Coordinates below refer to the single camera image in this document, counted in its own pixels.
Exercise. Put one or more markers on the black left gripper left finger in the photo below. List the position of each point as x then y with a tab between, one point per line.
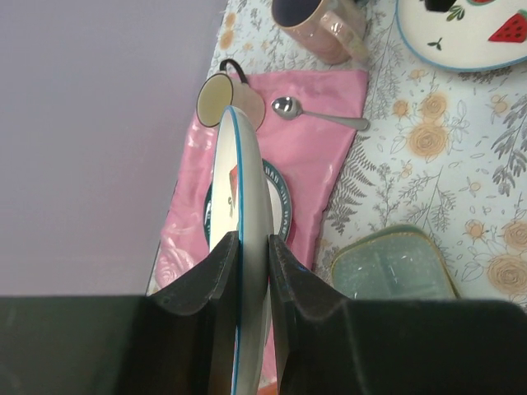
180	340

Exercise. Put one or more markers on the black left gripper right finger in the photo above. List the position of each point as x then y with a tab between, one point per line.
326	343

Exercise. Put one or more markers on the white watermelon plate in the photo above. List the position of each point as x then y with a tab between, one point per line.
465	36
241	202

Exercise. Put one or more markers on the light green divided tray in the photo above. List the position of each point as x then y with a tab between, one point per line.
399	262

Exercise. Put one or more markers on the white plate green rim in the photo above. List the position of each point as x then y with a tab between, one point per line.
280	198

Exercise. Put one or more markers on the floral tablecloth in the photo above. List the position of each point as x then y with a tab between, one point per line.
446	152

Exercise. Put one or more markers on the pink cloth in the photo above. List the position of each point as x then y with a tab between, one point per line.
308	152

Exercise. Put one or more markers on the metal spoon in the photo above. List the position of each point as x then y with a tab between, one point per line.
290	108

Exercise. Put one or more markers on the pink mug purple inside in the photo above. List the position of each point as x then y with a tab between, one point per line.
333	30

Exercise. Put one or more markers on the cream mug black handle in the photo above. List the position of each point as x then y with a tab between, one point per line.
229	86

